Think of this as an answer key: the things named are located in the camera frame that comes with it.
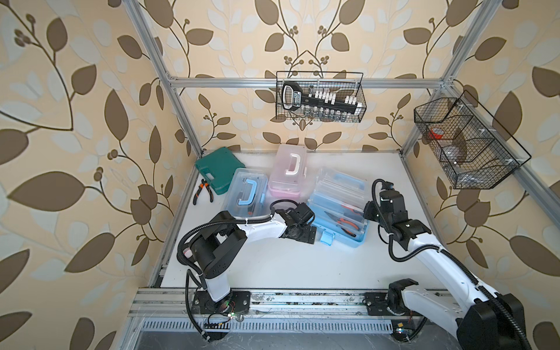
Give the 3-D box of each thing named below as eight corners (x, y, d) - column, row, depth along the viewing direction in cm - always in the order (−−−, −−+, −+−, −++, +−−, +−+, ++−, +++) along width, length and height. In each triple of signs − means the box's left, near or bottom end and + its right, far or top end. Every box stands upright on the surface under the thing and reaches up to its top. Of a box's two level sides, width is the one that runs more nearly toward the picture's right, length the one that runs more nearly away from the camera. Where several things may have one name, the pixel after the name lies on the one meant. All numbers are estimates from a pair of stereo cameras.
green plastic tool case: (219, 197, 104) (216, 189, 99) (194, 168, 116) (190, 159, 111) (252, 176, 113) (250, 167, 107) (226, 151, 125) (223, 142, 119)
